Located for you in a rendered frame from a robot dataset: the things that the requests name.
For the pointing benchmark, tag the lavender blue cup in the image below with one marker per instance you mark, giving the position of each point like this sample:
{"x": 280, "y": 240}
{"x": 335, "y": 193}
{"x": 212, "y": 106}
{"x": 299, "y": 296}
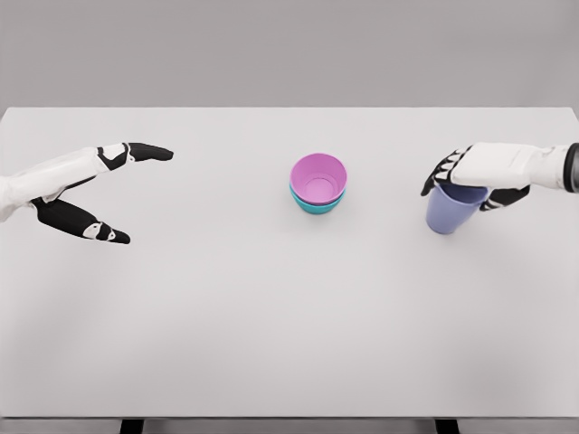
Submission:
{"x": 448, "y": 212}

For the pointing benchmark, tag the pink bowl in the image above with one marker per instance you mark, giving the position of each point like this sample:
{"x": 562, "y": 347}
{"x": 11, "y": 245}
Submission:
{"x": 319, "y": 178}

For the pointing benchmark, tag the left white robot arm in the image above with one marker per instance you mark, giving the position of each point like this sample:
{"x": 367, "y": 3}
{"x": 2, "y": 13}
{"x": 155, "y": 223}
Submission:
{"x": 7, "y": 199}

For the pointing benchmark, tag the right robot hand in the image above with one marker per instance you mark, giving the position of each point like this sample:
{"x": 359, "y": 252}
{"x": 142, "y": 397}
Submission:
{"x": 493, "y": 165}

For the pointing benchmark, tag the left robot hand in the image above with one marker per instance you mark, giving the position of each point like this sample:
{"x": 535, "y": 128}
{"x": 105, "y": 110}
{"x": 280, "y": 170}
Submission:
{"x": 68, "y": 174}

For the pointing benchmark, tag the teal bowl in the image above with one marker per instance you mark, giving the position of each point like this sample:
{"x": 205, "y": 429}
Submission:
{"x": 316, "y": 210}

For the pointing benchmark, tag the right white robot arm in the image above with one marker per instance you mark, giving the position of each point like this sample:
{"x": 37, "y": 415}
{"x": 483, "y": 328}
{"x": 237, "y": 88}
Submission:
{"x": 552, "y": 165}

